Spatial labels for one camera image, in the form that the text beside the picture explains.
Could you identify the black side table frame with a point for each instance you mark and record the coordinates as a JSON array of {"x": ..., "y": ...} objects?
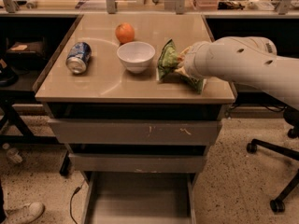
[{"x": 12, "y": 108}]

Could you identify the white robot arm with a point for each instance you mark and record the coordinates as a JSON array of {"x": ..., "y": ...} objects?
[{"x": 241, "y": 60}]

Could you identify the white ceramic bowl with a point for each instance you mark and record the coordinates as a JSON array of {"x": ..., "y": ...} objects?
[{"x": 136, "y": 57}]

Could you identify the green jalapeno chip bag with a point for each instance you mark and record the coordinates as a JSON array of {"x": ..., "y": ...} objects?
[{"x": 169, "y": 61}]

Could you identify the orange fruit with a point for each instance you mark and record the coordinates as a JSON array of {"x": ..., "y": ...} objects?
[{"x": 125, "y": 33}]

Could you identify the grey middle drawer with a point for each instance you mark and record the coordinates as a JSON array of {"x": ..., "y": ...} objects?
[{"x": 138, "y": 163}]

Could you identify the grey drawer cabinet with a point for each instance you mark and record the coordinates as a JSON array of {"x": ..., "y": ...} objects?
[{"x": 106, "y": 90}]

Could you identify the white sneaker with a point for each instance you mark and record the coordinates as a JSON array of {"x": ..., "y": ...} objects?
[{"x": 27, "y": 214}]

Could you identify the open grey bottom drawer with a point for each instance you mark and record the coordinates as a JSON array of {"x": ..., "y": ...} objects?
[{"x": 139, "y": 198}]

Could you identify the clear plastic bottle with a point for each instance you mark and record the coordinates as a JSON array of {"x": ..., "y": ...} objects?
[{"x": 13, "y": 154}]

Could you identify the grey top drawer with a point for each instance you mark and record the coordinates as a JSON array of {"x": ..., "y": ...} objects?
[{"x": 135, "y": 132}]

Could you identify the blue soda can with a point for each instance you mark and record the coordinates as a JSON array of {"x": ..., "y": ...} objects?
[{"x": 78, "y": 58}]

